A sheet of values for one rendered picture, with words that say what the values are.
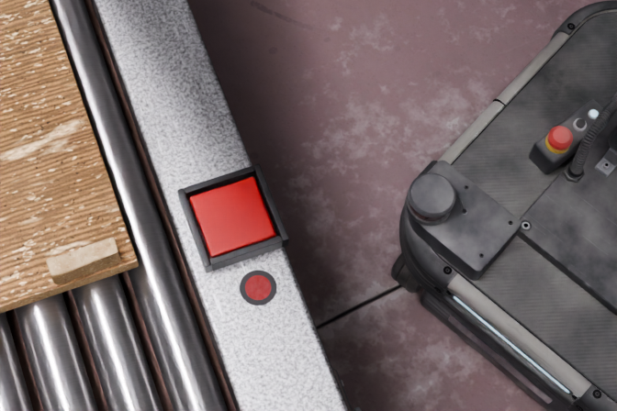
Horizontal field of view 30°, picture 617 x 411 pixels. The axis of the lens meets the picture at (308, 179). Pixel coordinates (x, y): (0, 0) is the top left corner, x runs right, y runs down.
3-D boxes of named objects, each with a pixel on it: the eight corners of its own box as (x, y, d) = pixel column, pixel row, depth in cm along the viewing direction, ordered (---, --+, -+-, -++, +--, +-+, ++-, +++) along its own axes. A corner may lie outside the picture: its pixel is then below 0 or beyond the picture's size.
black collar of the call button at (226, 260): (259, 171, 103) (259, 162, 101) (288, 245, 100) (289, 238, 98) (177, 196, 101) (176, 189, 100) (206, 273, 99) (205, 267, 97)
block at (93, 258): (117, 246, 97) (114, 234, 95) (123, 264, 96) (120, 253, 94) (49, 269, 96) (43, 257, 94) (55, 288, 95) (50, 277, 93)
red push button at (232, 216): (253, 181, 102) (253, 174, 101) (276, 240, 100) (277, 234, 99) (189, 202, 101) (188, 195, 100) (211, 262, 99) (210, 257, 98)
